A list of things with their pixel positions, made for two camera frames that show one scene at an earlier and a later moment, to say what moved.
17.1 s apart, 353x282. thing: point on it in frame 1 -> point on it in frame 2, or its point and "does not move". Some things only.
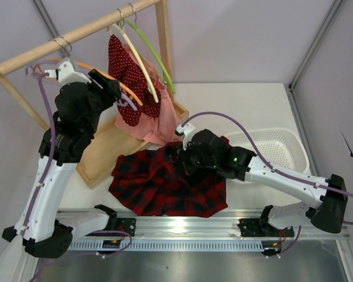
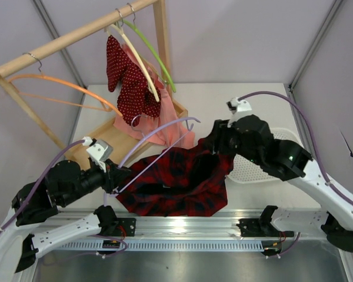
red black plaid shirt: [149, 179] does not move
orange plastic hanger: [117, 82] -> [106, 106]
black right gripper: [182, 157] -> [219, 138]
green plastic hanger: [153, 53] does not move
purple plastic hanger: [122, 103] -> [115, 193]
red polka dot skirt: [123, 67] does not move
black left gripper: [105, 85] -> [109, 178]
